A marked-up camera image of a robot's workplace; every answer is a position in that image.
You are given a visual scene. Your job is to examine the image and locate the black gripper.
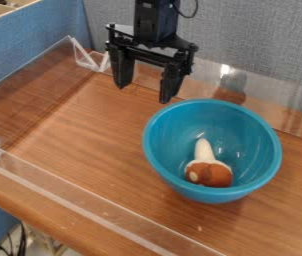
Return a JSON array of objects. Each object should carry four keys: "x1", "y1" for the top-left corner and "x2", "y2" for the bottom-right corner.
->
[{"x1": 106, "y1": 23, "x2": 198, "y2": 104}]

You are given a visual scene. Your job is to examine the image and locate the blue plastic bowl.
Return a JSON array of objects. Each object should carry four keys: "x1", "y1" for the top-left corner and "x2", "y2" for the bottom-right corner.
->
[{"x1": 142, "y1": 99, "x2": 282, "y2": 204}]

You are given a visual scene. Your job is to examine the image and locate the brown white toy mushroom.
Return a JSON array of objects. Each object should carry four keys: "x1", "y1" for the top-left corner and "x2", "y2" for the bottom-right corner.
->
[{"x1": 184, "y1": 138, "x2": 233, "y2": 188}]

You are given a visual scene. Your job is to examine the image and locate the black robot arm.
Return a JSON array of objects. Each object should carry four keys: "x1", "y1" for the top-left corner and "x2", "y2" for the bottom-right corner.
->
[{"x1": 106, "y1": 0, "x2": 198, "y2": 104}]

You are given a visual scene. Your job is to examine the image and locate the clear acrylic back barrier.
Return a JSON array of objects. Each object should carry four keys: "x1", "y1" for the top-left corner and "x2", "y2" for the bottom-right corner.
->
[{"x1": 99, "y1": 49, "x2": 302, "y2": 145}]

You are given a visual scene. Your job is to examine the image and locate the clear acrylic barrier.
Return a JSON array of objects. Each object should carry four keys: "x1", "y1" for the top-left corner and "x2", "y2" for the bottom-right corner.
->
[
  {"x1": 99, "y1": 49, "x2": 302, "y2": 145},
  {"x1": 0, "y1": 148, "x2": 226, "y2": 256},
  {"x1": 0, "y1": 36, "x2": 94, "y2": 148}
]

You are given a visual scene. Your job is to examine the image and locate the clear acrylic left barrier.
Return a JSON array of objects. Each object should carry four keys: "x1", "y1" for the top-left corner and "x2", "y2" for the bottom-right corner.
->
[{"x1": 0, "y1": 36, "x2": 94, "y2": 148}]

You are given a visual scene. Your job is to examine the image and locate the blue partition panel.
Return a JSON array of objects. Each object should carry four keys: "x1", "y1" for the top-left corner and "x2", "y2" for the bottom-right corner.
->
[{"x1": 0, "y1": 0, "x2": 91, "y2": 80}]

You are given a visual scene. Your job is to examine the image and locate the clear acrylic front barrier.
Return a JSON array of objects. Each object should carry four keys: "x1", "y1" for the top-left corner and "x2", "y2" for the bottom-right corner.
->
[{"x1": 0, "y1": 148, "x2": 226, "y2": 256}]

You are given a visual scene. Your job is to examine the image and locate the clear acrylic corner bracket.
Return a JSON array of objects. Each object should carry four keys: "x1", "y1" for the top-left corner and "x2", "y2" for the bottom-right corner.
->
[{"x1": 70, "y1": 37, "x2": 111, "y2": 73}]

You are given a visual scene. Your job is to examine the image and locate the black cables under table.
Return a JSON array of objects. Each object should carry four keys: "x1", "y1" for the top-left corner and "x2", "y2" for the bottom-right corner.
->
[{"x1": 0, "y1": 222, "x2": 29, "y2": 256}]

